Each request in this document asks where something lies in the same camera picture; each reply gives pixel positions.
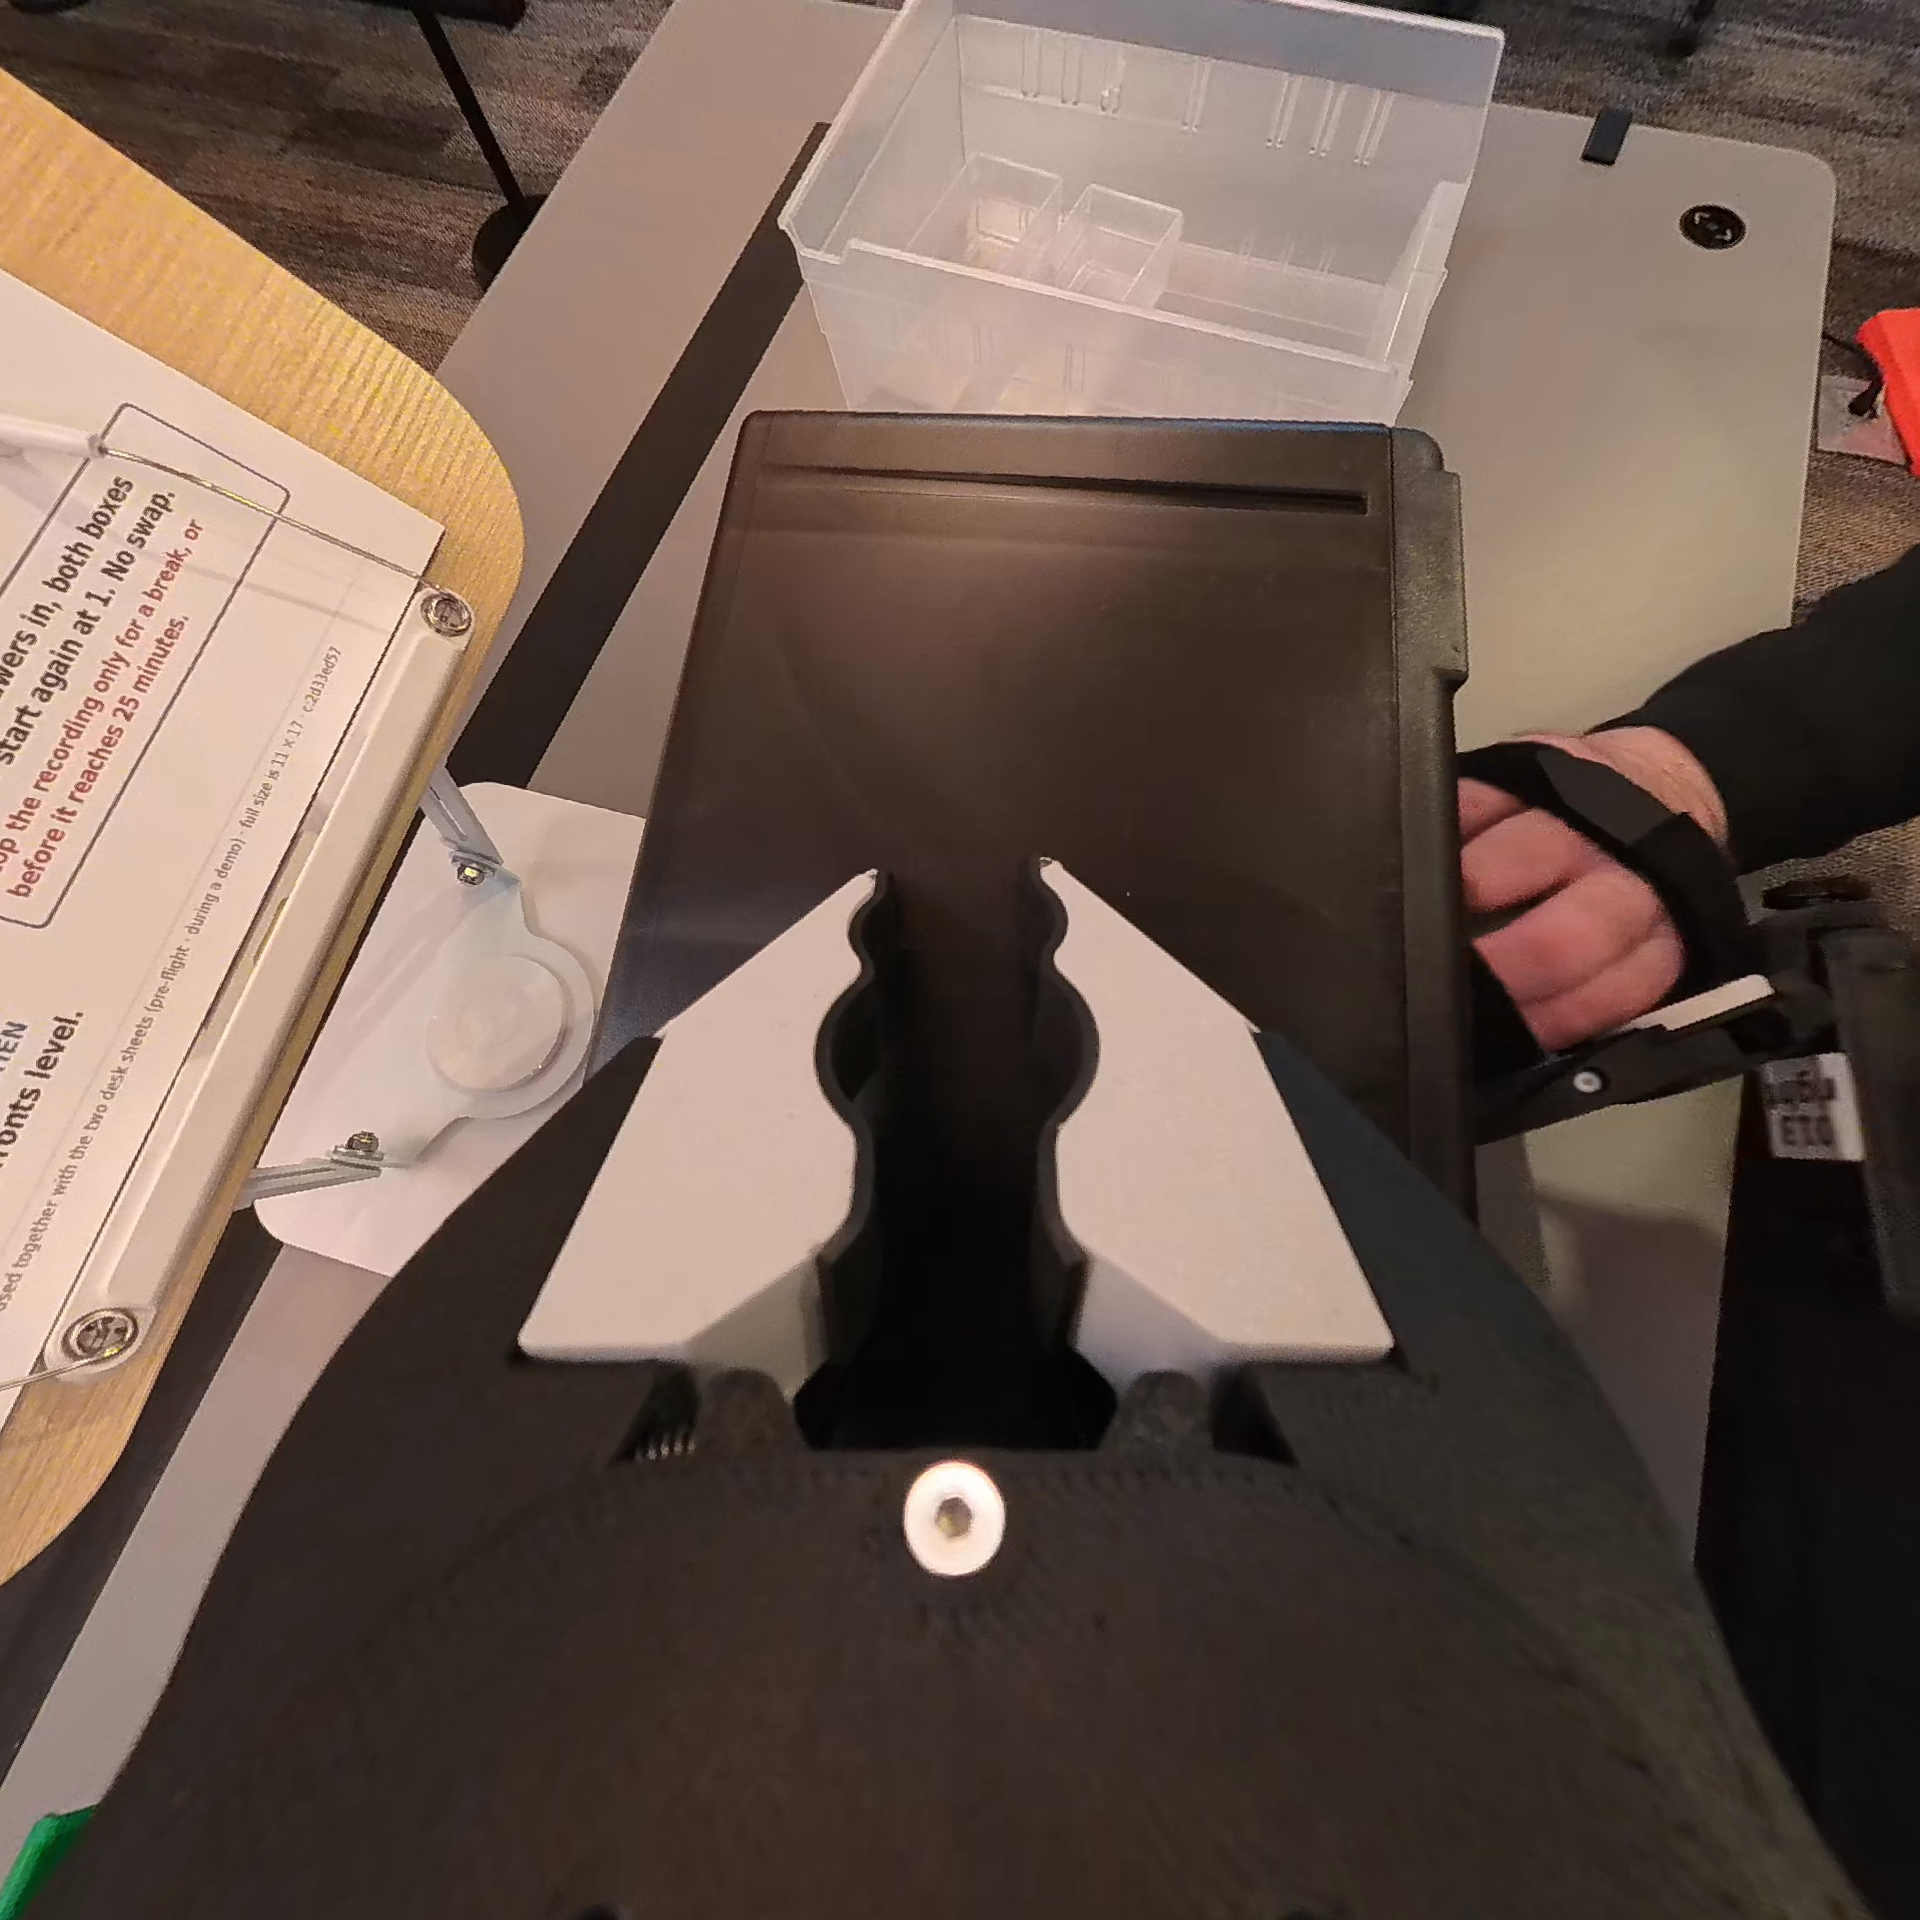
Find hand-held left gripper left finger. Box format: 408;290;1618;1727
517;871;899;1369

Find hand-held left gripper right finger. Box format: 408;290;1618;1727
1035;856;1401;1375

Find black drawer cabinet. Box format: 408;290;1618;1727
593;408;1480;1450

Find clear plastic drawer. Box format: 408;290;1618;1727
915;151;1065;288
1049;184;1186;310

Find large clear plastic bin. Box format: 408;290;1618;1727
778;0;1506;424

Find person's right forearm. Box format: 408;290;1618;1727
1628;546;1920;874

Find person's right hand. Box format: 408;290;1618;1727
1458;728;1736;1051

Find clear acrylic sheet holder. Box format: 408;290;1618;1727
0;402;481;1375

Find orange fabric object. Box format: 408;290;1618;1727
1856;306;1920;482

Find light wooden board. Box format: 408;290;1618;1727
0;67;529;1584

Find black pole stand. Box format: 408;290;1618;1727
412;0;548;288

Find white printed instruction sheet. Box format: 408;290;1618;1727
0;271;448;1427

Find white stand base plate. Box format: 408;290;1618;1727
256;779;647;1280

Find small metal bracket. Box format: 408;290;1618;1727
421;779;520;887
248;1132;389;1202

